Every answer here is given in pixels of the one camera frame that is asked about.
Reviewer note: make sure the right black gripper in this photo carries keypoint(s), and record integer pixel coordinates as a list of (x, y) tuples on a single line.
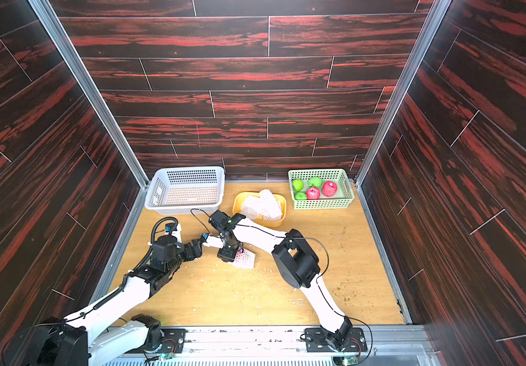
[(230, 249)]

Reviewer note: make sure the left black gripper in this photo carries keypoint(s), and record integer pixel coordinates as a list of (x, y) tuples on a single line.
[(197, 248)]

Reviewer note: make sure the green apple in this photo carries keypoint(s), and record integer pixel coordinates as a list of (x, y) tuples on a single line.
[(297, 185), (300, 196)]

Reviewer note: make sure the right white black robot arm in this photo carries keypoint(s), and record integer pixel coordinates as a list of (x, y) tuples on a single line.
[(297, 263)]

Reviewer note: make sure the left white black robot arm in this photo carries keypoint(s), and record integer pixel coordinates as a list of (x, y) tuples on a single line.
[(84, 337)]

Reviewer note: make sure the yellow plastic tub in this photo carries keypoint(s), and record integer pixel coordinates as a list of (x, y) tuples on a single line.
[(281, 215)]

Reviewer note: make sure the white plastic mesh basket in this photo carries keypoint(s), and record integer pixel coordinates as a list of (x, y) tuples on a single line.
[(176, 191)]

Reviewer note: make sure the green plastic mesh basket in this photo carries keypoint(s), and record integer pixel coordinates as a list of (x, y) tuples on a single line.
[(341, 199)]

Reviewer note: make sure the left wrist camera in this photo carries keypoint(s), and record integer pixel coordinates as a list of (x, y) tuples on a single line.
[(173, 229)]

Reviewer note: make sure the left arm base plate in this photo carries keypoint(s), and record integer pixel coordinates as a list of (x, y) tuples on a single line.
[(170, 341)]

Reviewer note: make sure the front aluminium rail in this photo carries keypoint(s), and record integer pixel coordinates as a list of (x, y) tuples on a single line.
[(281, 345)]

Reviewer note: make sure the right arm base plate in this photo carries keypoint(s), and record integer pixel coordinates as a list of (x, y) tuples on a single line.
[(319, 340)]

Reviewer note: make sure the left aluminium frame post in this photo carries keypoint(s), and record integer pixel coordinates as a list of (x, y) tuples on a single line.
[(52, 25)]

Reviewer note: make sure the aluminium frame post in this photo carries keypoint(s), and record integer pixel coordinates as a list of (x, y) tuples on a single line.
[(430, 27), (52, 25)]

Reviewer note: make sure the right aluminium frame post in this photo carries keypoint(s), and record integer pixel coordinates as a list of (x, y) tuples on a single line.
[(430, 27)]

